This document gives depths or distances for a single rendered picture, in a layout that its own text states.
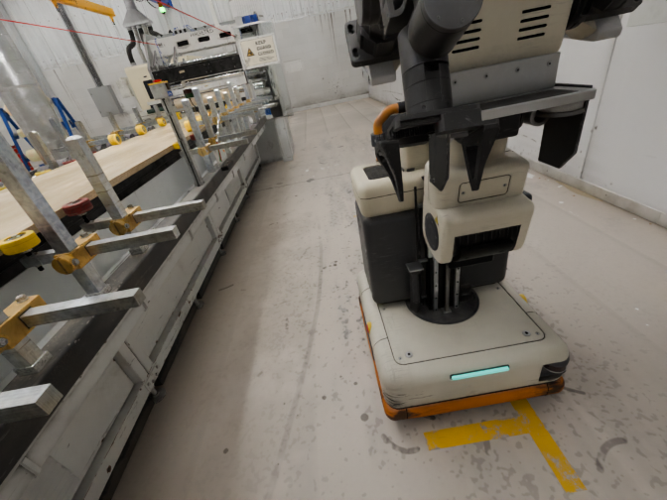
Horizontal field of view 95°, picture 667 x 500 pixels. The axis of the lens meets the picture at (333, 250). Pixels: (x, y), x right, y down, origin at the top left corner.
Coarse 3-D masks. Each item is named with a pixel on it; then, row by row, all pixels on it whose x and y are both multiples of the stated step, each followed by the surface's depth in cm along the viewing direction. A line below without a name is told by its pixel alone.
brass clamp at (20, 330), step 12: (36, 300) 68; (12, 312) 64; (0, 324) 61; (12, 324) 62; (24, 324) 65; (0, 336) 60; (12, 336) 62; (24, 336) 64; (0, 348) 60; (12, 348) 62
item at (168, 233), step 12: (168, 228) 85; (96, 240) 86; (108, 240) 85; (120, 240) 84; (132, 240) 84; (144, 240) 84; (156, 240) 85; (168, 240) 85; (36, 252) 85; (48, 252) 85; (96, 252) 85; (24, 264) 85; (36, 264) 85
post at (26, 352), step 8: (0, 312) 61; (0, 320) 61; (24, 344) 65; (32, 344) 66; (8, 352) 63; (16, 352) 63; (24, 352) 64; (32, 352) 66; (40, 352) 68; (8, 360) 64; (16, 360) 64; (24, 360) 64; (32, 360) 66
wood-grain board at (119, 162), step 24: (120, 144) 242; (144, 144) 215; (168, 144) 193; (72, 168) 177; (120, 168) 149; (0, 192) 148; (48, 192) 128; (72, 192) 120; (0, 216) 107; (24, 216) 102
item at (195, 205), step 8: (200, 200) 107; (152, 208) 109; (160, 208) 107; (168, 208) 106; (176, 208) 106; (184, 208) 107; (192, 208) 107; (200, 208) 107; (136, 216) 107; (144, 216) 107; (152, 216) 107; (160, 216) 107; (88, 224) 107; (96, 224) 107; (104, 224) 107
